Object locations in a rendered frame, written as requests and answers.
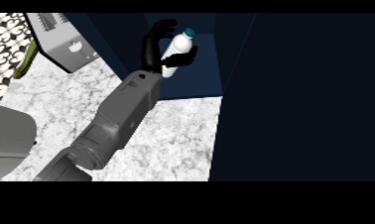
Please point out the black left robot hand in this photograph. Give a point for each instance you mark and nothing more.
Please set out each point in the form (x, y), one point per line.
(149, 54)

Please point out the white water bottle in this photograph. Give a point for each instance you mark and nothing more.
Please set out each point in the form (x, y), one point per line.
(181, 44)

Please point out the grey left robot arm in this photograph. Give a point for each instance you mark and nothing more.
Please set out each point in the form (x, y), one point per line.
(127, 109)

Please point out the dark blue cabinet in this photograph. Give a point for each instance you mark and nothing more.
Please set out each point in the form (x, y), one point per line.
(195, 79)

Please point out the dark blue cabinet door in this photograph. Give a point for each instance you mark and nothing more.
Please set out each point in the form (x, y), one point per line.
(292, 95)

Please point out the grey box with white icons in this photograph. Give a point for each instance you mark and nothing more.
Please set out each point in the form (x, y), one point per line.
(63, 46)

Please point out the green strip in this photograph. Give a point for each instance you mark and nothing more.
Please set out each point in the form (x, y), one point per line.
(26, 62)

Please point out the black and white patterned panel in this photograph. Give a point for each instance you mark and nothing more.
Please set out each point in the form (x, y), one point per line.
(11, 43)

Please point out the grey rounded block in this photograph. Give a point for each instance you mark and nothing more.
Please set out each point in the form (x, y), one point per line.
(14, 138)

